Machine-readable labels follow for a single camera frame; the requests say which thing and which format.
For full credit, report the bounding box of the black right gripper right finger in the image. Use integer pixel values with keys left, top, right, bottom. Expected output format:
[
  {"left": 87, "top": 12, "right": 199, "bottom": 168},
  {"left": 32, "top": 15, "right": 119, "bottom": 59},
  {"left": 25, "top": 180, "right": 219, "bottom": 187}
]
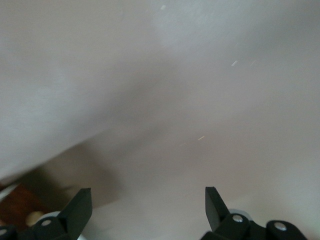
[{"left": 202, "top": 186, "right": 307, "bottom": 240}]

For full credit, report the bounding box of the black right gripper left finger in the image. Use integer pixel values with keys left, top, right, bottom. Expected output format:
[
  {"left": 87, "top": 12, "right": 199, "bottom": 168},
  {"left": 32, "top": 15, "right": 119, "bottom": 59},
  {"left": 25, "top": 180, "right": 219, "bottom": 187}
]
[{"left": 0, "top": 187, "right": 93, "bottom": 240}]

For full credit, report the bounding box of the wooden drawer with white handle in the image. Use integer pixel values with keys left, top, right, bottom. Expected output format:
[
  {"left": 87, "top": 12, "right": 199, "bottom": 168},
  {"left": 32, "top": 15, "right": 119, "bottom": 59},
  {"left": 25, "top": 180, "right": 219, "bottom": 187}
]
[{"left": 0, "top": 183, "right": 45, "bottom": 232}]

